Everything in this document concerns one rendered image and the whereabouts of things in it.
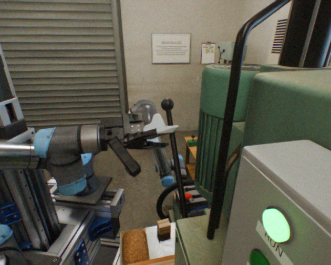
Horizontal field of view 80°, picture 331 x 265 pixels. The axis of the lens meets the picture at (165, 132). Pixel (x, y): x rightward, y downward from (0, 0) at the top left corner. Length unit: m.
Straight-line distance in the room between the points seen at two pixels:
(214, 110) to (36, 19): 3.42
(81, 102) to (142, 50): 1.33
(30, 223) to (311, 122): 1.00
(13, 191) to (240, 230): 0.86
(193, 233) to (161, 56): 3.22
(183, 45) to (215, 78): 3.08
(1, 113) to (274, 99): 0.78
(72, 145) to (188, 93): 3.18
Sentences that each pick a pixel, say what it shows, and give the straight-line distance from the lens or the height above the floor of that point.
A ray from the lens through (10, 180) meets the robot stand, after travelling 0.92.
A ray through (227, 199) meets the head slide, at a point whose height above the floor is 1.27.
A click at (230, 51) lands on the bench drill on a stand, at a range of 2.72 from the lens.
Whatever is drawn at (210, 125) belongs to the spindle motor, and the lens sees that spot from 0.42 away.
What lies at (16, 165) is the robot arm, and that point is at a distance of 0.67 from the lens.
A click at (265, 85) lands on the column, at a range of 0.23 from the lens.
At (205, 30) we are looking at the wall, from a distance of 3.57.
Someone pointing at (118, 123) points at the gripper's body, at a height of 1.35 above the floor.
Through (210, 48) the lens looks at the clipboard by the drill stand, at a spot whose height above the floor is 1.49.
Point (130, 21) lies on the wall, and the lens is 3.43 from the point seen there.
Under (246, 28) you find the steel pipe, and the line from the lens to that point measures 0.22.
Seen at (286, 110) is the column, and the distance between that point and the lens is 0.21.
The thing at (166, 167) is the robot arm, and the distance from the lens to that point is 1.12.
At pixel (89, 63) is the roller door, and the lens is 3.47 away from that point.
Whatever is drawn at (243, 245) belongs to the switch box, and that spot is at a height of 1.41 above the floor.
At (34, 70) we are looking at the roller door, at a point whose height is 1.17.
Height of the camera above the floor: 1.55
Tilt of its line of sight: 24 degrees down
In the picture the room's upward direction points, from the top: straight up
